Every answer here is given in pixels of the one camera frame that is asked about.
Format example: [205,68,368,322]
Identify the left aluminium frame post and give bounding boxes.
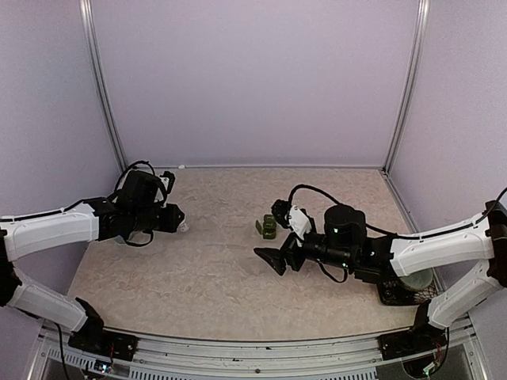
[79,0,128,170]

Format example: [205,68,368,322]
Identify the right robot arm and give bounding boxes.
[254,199,506,352]

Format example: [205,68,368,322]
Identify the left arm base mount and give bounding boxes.
[68,329,139,362]

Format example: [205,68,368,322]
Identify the white pill bottle rear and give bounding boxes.
[177,222,189,232]

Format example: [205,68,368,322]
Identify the aluminium frame post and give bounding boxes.
[382,0,430,177]
[79,0,128,170]

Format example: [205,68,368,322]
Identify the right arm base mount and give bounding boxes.
[378,324,448,360]

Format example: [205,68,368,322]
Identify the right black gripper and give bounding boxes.
[254,228,355,276]

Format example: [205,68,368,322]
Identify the black floral square plate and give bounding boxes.
[376,280,438,306]

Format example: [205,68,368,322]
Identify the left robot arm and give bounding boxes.
[1,169,185,352]

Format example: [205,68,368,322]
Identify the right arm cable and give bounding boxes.
[288,183,507,284]

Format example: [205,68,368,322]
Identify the front aluminium rail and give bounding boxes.
[26,321,488,379]

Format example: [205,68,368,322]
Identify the pale green bowl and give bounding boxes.
[398,268,433,291]

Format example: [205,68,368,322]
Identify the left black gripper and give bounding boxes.
[131,203,184,233]

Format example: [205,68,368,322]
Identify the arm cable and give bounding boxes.
[288,183,507,284]
[0,160,167,249]

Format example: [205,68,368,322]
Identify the green weekly pill organizer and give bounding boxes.
[255,214,277,240]

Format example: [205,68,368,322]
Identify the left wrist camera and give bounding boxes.
[158,170,176,199]

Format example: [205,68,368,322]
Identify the right aluminium frame post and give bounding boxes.
[382,0,430,177]

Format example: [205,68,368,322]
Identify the light blue mug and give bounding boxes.
[113,235,130,245]

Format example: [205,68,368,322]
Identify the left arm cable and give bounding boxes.
[0,160,167,249]

